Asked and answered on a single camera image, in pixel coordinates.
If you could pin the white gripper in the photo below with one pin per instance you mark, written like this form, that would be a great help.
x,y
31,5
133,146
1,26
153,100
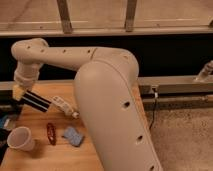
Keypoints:
x,y
25,76

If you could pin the black striped eraser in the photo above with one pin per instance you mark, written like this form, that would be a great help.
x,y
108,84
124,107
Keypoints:
x,y
35,101

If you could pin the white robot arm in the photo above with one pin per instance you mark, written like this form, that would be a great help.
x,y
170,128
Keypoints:
x,y
103,92

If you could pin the small white plastic bottle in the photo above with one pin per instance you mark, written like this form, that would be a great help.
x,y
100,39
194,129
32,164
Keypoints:
x,y
65,107

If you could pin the red hair clip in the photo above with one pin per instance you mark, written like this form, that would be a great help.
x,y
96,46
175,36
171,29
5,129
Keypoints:
x,y
51,133

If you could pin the blue sponge piece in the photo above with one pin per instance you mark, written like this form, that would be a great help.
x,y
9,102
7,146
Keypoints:
x,y
73,136

